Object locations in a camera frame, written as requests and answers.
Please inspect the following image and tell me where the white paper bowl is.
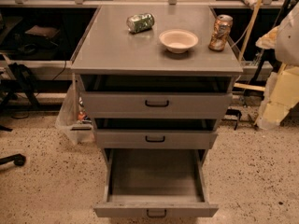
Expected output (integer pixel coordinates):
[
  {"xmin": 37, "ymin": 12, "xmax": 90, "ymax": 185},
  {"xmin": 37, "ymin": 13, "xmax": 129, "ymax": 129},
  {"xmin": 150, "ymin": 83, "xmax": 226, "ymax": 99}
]
[{"xmin": 159, "ymin": 29, "xmax": 198, "ymax": 54}]

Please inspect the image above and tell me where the grey drawer cabinet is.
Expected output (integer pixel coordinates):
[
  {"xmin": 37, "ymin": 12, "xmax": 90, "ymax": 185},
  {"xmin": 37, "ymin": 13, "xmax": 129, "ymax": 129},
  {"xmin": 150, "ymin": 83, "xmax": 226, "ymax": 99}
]
[{"xmin": 70, "ymin": 4, "xmax": 244, "ymax": 166}]

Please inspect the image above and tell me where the grey top drawer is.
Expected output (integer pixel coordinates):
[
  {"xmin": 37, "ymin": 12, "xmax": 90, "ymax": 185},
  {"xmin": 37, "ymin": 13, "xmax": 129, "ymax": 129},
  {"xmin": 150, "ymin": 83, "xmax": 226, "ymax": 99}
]
[{"xmin": 81, "ymin": 75, "xmax": 232, "ymax": 119}]

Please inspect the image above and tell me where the black chair caster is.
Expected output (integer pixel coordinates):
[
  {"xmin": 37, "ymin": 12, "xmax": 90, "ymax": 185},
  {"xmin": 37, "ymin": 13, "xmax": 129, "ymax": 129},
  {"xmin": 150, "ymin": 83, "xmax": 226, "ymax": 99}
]
[{"xmin": 0, "ymin": 154, "xmax": 26, "ymax": 166}]

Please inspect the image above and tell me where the green soda can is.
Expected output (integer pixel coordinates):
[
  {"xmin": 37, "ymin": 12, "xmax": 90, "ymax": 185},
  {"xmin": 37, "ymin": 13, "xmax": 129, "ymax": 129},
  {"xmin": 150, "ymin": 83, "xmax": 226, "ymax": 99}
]
[{"xmin": 126, "ymin": 13, "xmax": 155, "ymax": 34}]

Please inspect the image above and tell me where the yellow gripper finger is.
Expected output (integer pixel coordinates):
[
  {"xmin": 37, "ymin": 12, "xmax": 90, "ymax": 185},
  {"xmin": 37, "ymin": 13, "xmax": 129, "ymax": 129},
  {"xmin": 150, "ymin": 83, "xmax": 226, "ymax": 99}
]
[
  {"xmin": 255, "ymin": 26, "xmax": 278, "ymax": 49},
  {"xmin": 255, "ymin": 66, "xmax": 299, "ymax": 130}
]

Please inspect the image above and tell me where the orange soda can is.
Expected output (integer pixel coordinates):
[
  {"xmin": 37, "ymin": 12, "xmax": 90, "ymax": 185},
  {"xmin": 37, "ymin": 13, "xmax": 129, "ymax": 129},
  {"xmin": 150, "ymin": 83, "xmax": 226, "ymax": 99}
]
[{"xmin": 208, "ymin": 14, "xmax": 233, "ymax": 51}]

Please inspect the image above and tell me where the grey middle drawer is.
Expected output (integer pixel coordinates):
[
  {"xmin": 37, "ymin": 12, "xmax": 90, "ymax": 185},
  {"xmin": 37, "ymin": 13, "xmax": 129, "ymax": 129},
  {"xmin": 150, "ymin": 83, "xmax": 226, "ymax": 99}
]
[{"xmin": 95, "ymin": 119, "xmax": 217, "ymax": 149}]

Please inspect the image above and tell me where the grey drawer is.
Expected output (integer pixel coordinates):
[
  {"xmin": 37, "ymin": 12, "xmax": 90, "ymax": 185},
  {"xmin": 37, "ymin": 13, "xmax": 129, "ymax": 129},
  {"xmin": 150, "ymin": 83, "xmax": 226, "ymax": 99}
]
[
  {"xmin": 94, "ymin": 148, "xmax": 218, "ymax": 218},
  {"xmin": 95, "ymin": 119, "xmax": 217, "ymax": 149},
  {"xmin": 81, "ymin": 75, "xmax": 232, "ymax": 119}
]

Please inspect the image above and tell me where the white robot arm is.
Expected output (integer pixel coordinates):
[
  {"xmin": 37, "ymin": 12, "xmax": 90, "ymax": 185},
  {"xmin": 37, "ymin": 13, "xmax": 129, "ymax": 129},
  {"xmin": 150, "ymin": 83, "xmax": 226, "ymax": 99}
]
[{"xmin": 256, "ymin": 5, "xmax": 299, "ymax": 130}]

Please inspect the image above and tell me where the grey bottom drawer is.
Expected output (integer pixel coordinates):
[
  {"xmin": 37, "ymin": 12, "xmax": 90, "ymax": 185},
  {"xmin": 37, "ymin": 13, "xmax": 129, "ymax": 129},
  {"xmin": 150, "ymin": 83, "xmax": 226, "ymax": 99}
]
[{"xmin": 94, "ymin": 148, "xmax": 218, "ymax": 218}]

